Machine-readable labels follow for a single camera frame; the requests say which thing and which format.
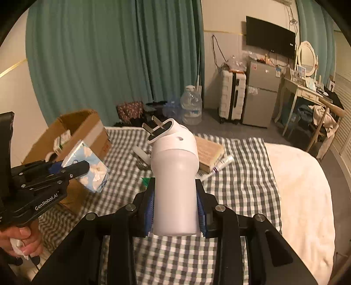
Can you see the floral tissue pack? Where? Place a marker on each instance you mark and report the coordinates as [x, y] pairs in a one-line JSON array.
[[89, 170]]

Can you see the teal curtain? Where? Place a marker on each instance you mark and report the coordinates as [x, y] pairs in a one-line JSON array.
[[100, 54], [316, 27]]

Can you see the large clear water bottle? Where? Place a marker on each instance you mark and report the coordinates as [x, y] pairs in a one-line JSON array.
[[191, 105]]

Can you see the white plug-in device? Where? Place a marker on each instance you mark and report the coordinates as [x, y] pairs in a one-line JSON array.
[[174, 163]]

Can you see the oval vanity mirror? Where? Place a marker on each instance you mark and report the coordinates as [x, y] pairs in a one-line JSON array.
[[306, 60]]

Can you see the black wall television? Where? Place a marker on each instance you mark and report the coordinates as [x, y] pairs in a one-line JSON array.
[[270, 37]]

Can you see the grey mini fridge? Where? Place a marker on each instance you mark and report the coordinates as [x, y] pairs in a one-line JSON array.
[[262, 86]]

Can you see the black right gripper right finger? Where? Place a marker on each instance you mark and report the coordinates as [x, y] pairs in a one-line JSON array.
[[248, 242]]

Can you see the wooden chair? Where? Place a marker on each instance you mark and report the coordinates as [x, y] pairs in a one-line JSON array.
[[328, 106]]

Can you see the green white medicine box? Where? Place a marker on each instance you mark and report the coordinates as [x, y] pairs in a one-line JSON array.
[[60, 141]]

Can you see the brown patterned bag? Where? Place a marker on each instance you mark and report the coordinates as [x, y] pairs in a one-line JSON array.
[[129, 111]]

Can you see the person's left hand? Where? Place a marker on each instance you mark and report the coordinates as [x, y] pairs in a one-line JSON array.
[[30, 236]]

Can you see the white dressing table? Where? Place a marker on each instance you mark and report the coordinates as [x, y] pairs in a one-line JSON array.
[[292, 95]]

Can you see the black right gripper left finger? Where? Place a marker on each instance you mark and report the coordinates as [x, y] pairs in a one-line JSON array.
[[78, 258]]

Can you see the crushed blue water bottle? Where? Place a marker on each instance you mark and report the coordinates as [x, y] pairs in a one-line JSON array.
[[172, 109]]

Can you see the brown cardboard box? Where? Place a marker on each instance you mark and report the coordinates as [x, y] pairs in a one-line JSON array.
[[75, 137]]

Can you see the white toothpaste tube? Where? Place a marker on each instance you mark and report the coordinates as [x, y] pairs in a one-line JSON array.
[[223, 163]]

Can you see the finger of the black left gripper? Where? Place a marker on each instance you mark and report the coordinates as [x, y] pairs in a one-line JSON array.
[[65, 174], [36, 169]]

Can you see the white suitcase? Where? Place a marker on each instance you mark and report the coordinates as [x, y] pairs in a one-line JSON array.
[[232, 96]]

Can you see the tan hardcover book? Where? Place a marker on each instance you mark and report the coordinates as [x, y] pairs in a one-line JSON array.
[[209, 153]]

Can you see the white bed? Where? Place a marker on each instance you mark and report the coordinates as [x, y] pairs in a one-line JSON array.
[[306, 208]]

